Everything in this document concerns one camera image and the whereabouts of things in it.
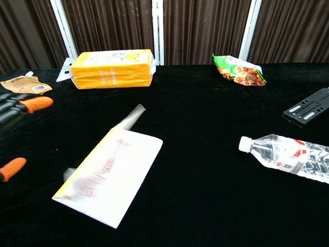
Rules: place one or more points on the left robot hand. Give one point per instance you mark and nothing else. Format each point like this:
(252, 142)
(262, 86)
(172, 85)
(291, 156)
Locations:
(33, 104)

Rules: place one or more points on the orange spout pouch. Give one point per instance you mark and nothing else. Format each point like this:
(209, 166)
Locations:
(25, 86)

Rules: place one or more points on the brown curtain panel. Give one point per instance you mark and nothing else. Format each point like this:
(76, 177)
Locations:
(290, 31)
(25, 33)
(110, 25)
(205, 31)

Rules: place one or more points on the yellow tissue pack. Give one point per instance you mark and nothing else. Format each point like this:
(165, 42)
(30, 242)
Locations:
(110, 72)

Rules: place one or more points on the black velvet tablecloth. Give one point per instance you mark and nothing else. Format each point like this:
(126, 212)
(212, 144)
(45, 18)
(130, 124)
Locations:
(192, 115)

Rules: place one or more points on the green snack bag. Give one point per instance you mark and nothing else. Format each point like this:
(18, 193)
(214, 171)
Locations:
(241, 72)

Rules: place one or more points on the clear plastic water bottle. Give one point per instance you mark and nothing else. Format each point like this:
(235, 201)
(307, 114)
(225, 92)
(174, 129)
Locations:
(282, 154)

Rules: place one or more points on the black folding laptop stand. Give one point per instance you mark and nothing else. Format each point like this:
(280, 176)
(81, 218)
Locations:
(308, 108)

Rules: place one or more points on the white screen frame post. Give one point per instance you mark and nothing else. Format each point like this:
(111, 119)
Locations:
(249, 30)
(157, 31)
(64, 29)

